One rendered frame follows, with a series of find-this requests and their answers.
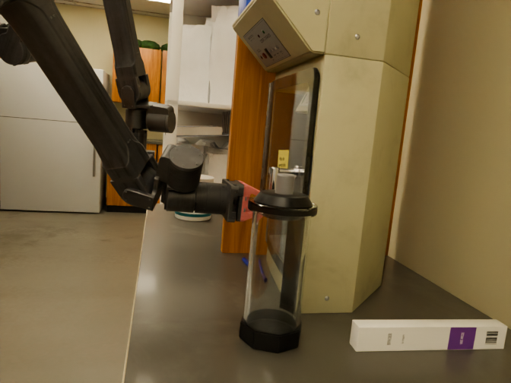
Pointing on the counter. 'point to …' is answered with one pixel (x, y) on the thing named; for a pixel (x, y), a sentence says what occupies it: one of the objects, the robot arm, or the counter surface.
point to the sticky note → (283, 158)
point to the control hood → (289, 27)
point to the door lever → (280, 172)
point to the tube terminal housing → (356, 147)
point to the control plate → (269, 40)
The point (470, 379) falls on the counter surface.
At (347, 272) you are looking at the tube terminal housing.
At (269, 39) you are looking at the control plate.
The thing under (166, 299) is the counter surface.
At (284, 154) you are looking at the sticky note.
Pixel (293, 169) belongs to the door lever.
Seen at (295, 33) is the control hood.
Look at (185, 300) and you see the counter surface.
